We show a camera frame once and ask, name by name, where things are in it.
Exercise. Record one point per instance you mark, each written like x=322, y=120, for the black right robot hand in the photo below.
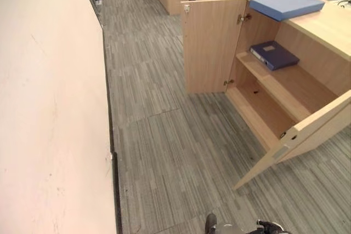
x=271, y=227

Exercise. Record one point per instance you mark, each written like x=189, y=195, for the metal cabinet door hinge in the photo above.
x=242, y=19
x=228, y=82

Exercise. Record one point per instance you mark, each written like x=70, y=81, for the black wall baseboard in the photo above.
x=113, y=141

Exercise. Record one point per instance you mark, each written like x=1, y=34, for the light wood office cabinet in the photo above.
x=323, y=36

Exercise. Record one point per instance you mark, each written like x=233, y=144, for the wooden cabinet shelf board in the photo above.
x=277, y=86

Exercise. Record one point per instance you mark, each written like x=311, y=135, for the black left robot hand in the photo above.
x=211, y=223

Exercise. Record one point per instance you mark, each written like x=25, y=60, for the cabinet door with lock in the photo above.
x=315, y=124

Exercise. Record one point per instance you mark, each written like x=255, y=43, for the cabinet door with white latch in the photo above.
x=211, y=47

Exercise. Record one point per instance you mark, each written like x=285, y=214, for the light blue flat folder box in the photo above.
x=285, y=3

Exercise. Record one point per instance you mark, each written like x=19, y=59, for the white door latch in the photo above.
x=187, y=8

